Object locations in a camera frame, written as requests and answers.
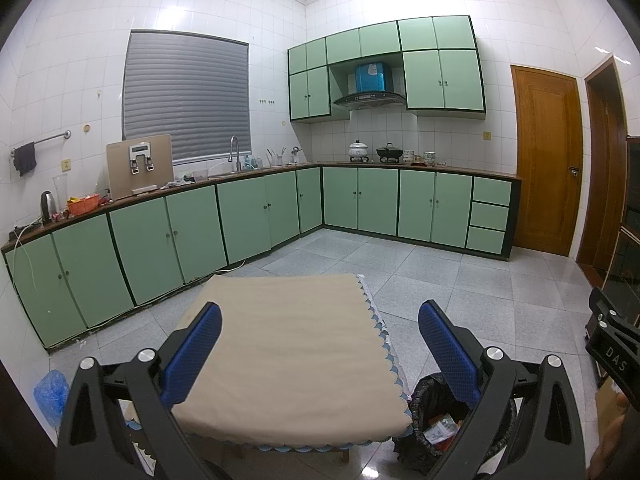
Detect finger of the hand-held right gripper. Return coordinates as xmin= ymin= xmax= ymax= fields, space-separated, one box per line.
xmin=589 ymin=287 xmax=623 ymax=325

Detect green base cabinets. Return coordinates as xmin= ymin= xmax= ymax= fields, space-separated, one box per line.
xmin=2 ymin=162 xmax=522 ymax=348

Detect metal towel rail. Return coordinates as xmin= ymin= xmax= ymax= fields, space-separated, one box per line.
xmin=11 ymin=130 xmax=72 ymax=158

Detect clear plastic pitcher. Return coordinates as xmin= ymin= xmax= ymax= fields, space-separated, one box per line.
xmin=52 ymin=175 xmax=69 ymax=213

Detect wooden door in dark frame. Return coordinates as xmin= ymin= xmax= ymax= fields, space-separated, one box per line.
xmin=575 ymin=56 xmax=632 ymax=273

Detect green wall cabinets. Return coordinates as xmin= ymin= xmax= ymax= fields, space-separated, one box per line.
xmin=287 ymin=16 xmax=487 ymax=122

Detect blue box on hood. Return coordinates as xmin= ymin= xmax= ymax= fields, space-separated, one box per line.
xmin=332 ymin=62 xmax=407 ymax=111

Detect green cabinet drawer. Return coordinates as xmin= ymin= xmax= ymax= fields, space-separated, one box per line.
xmin=466 ymin=227 xmax=506 ymax=255
xmin=472 ymin=176 xmax=512 ymax=207
xmin=470 ymin=201 xmax=509 ymax=232

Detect round bin with black liner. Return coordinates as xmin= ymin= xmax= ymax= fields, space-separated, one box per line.
xmin=392 ymin=372 xmax=517 ymax=477

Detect closed wooden door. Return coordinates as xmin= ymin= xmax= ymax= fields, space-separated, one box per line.
xmin=510 ymin=64 xmax=583 ymax=258

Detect table with beige cloth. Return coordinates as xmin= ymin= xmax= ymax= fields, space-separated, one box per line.
xmin=122 ymin=273 xmax=416 ymax=453

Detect orange plastic basket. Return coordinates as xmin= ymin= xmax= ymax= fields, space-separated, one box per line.
xmin=67 ymin=194 xmax=101 ymax=217

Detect cardboard box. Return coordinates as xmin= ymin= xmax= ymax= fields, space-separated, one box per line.
xmin=595 ymin=375 xmax=626 ymax=422

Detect white power cable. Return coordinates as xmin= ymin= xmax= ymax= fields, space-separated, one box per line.
xmin=7 ymin=220 xmax=46 ymax=273

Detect black glass-door cabinet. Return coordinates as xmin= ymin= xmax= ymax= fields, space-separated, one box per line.
xmin=582 ymin=135 xmax=640 ymax=341

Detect grey window blind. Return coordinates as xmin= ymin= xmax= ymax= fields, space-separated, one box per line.
xmin=122 ymin=30 xmax=251 ymax=165

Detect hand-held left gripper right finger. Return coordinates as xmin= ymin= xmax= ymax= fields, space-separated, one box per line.
xmin=417 ymin=300 xmax=587 ymax=480

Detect person's right hand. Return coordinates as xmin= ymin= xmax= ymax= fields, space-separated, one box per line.
xmin=590 ymin=392 xmax=633 ymax=480

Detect dark hanging towel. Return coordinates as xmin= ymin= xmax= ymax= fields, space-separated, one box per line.
xmin=12 ymin=141 xmax=37 ymax=177

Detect blue plastic bag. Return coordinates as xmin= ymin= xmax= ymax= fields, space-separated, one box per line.
xmin=33 ymin=370 xmax=71 ymax=418

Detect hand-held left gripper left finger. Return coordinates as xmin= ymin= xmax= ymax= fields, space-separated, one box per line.
xmin=56 ymin=302 xmax=223 ymax=480

